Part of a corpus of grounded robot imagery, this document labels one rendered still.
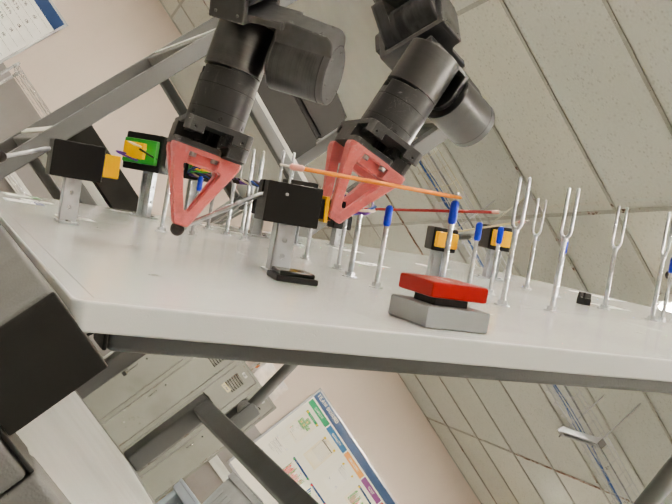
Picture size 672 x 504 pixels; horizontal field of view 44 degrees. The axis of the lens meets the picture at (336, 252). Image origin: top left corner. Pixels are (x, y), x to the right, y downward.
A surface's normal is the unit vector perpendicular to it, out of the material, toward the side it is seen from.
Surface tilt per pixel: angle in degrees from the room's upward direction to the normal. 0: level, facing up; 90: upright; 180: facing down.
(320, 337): 90
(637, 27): 180
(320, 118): 90
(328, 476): 88
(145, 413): 90
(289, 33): 140
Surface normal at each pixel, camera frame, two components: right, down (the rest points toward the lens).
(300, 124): 0.44, 0.15
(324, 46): -0.36, 0.43
